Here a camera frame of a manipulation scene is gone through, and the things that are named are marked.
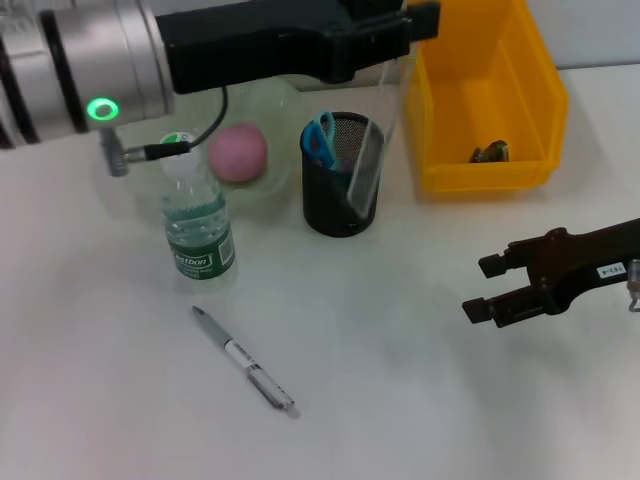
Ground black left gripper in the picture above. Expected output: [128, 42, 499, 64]
[155, 0, 441, 95]

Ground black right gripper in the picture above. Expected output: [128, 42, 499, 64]
[462, 217, 640, 329]

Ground blue scissors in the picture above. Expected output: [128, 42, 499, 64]
[302, 110, 344, 174]

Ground green plastic wrapper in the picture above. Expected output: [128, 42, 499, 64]
[468, 140, 511, 165]

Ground clear plastic ruler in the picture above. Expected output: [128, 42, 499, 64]
[346, 42, 417, 217]

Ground pink peach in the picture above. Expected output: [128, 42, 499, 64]
[207, 123, 269, 187]

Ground clear bottle with green label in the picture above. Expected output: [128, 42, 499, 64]
[159, 130, 239, 295]

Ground green glass fruit plate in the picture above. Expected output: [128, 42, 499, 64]
[115, 79, 312, 220]

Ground black mesh pen holder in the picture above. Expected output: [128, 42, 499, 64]
[298, 111, 387, 239]

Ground grey clear pen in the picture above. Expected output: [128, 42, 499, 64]
[192, 306, 301, 420]

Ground yellow plastic bin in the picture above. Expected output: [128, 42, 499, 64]
[399, 0, 570, 195]

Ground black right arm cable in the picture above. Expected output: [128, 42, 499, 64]
[624, 259, 640, 314]

